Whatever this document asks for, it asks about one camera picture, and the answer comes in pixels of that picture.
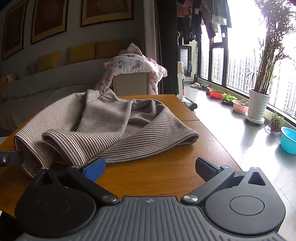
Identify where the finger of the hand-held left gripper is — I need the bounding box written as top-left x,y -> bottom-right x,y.
0,151 -> 25,167

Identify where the yellow cushion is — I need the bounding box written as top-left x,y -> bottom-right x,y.
68,43 -> 96,65
37,51 -> 61,73
96,40 -> 130,59

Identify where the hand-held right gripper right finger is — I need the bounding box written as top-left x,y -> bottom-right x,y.
181,157 -> 267,204

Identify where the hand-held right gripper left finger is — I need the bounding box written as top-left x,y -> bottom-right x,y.
34,157 -> 119,205

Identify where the small potted plant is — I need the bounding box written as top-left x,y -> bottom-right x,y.
266,112 -> 285,134

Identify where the beige plush toy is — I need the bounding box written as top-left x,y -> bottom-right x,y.
26,63 -> 38,75

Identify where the black window frame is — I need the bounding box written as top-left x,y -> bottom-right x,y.
200,0 -> 296,121

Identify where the palm in white pot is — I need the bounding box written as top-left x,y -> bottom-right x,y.
245,0 -> 296,125

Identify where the white upright vacuum cleaner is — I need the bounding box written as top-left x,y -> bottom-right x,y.
178,61 -> 198,110

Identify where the red basin with sprouts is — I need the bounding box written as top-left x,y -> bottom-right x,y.
209,90 -> 225,100

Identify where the black pot with greens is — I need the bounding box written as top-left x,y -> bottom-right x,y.
221,94 -> 238,106

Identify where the blue plastic basin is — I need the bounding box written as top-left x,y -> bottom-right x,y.
280,126 -> 296,155

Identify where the grey curtain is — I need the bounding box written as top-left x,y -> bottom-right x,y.
154,0 -> 163,95

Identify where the brown striped garment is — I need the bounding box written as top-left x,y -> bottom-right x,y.
14,86 -> 200,178

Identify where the row of hanging clothes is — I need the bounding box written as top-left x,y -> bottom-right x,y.
177,0 -> 232,45

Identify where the pink flower pot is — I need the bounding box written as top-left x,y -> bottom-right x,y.
232,100 -> 250,115

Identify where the pink floral quilt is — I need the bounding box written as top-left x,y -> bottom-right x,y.
94,43 -> 167,95

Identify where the gold framed picture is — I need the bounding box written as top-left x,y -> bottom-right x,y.
80,0 -> 134,27
31,0 -> 69,44
2,0 -> 28,61

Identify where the white sofa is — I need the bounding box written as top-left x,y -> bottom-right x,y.
0,57 -> 148,137

